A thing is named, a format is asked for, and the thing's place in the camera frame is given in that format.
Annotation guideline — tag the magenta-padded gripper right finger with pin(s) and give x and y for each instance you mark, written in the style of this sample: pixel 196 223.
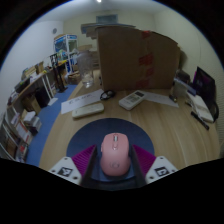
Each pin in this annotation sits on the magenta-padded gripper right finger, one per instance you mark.
pixel 161 170

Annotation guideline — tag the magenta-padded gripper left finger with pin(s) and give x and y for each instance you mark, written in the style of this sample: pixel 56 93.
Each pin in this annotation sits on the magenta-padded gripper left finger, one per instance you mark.
pixel 65 170

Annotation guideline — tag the pink computer mouse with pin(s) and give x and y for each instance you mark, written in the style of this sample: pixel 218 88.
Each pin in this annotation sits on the pink computer mouse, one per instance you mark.
pixel 115 155

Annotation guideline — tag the dark blue mouse pad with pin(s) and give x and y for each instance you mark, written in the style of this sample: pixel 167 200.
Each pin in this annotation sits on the dark blue mouse pad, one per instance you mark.
pixel 86 133

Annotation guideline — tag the black marker pen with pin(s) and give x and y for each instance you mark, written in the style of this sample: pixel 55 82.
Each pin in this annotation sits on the black marker pen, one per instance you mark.
pixel 200 120

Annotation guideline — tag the slim white remote control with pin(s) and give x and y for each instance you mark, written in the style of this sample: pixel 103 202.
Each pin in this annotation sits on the slim white remote control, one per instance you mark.
pixel 87 110

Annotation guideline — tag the cluttered shelf unit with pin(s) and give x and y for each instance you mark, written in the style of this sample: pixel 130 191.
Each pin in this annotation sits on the cluttered shelf unit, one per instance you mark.
pixel 20 123

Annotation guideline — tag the plain white paper sheet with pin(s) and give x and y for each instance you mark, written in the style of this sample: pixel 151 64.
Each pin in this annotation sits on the plain white paper sheet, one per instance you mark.
pixel 163 99

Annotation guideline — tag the white book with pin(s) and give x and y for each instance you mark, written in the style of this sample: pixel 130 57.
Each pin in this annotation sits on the white book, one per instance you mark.
pixel 203 106

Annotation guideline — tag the white remote with buttons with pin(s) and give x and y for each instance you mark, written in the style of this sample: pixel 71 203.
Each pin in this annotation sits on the white remote with buttons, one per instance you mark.
pixel 132 100

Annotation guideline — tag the black office chair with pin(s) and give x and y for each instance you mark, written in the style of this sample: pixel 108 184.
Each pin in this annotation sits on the black office chair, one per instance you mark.
pixel 205 83

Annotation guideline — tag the clear glass jar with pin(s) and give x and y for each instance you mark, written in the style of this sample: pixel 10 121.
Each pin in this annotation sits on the clear glass jar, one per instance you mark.
pixel 86 68

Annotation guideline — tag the large taped cardboard box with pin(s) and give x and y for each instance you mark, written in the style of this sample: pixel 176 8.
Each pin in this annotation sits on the large taped cardboard box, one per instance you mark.
pixel 133 60

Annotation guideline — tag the blue glass display cabinet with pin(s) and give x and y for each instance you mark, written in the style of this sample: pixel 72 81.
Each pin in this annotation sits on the blue glass display cabinet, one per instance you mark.
pixel 65 46

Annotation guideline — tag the grey door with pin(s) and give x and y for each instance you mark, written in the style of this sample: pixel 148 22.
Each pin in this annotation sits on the grey door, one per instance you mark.
pixel 106 18

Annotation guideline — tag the ceiling tube light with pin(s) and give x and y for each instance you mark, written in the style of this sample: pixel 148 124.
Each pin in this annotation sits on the ceiling tube light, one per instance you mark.
pixel 98 1

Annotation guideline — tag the round wall clock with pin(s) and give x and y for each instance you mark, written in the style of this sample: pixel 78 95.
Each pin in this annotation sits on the round wall clock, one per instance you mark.
pixel 54 31

